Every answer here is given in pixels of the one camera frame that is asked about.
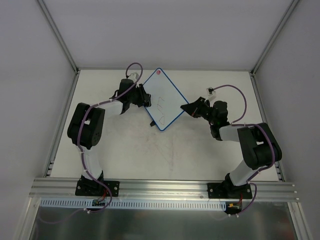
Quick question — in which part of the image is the blue framed whiteboard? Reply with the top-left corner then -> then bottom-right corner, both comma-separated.
143,68 -> 189,132

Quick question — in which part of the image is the black whiteboard eraser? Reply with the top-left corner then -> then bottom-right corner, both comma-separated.
143,100 -> 152,108

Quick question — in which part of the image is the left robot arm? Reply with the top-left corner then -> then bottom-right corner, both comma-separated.
67,78 -> 152,196

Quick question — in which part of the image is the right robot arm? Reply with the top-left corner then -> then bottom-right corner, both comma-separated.
181,97 -> 282,199

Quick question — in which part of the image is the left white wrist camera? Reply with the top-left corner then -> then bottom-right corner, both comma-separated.
128,72 -> 140,82

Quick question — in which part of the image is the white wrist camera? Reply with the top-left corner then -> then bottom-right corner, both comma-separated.
128,72 -> 140,82
205,87 -> 217,102

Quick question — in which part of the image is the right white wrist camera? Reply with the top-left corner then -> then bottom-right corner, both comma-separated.
205,87 -> 217,102

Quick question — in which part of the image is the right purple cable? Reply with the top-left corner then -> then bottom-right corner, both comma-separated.
214,84 -> 277,181

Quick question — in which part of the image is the purple cable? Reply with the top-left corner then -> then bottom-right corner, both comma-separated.
76,62 -> 144,208
214,84 -> 277,181

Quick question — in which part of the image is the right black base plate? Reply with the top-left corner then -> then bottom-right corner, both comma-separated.
207,182 -> 253,200

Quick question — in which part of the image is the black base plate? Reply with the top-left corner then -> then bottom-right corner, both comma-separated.
207,182 -> 253,200
75,178 -> 120,197

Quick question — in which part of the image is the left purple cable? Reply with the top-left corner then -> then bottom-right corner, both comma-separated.
76,62 -> 144,208

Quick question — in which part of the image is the left aluminium frame post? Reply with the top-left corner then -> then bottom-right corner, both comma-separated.
36,0 -> 79,74

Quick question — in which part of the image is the aluminium frame post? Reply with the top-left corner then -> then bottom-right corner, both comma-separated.
36,0 -> 79,74
250,0 -> 301,76

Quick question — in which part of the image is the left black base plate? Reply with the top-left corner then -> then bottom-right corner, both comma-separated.
75,178 -> 120,197

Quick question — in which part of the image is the aluminium mounting rail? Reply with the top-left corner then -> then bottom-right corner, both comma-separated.
29,177 -> 300,202

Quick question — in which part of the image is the right aluminium frame post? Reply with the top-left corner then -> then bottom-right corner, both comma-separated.
250,0 -> 301,76

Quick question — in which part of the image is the white slotted cable duct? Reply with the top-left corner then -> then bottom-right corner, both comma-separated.
39,198 -> 227,212

